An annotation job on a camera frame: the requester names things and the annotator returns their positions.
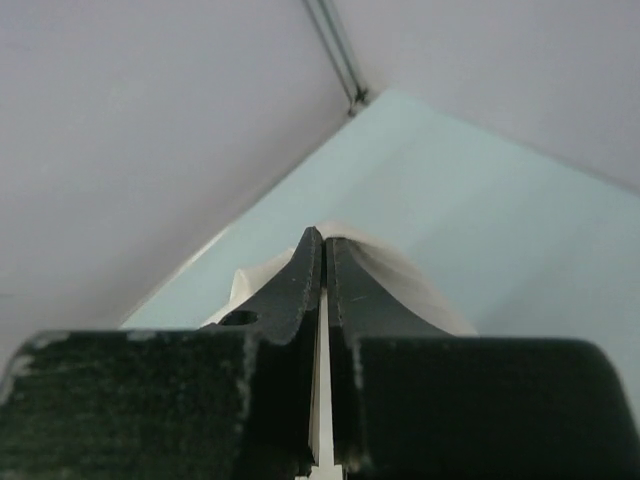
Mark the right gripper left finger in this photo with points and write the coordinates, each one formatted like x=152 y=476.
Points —
x=278 y=308

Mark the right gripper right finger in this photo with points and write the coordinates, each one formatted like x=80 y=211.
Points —
x=358 y=304

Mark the white robot print t-shirt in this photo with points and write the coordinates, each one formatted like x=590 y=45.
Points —
x=247 y=407

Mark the left aluminium corner post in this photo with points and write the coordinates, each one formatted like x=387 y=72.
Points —
x=333 y=36

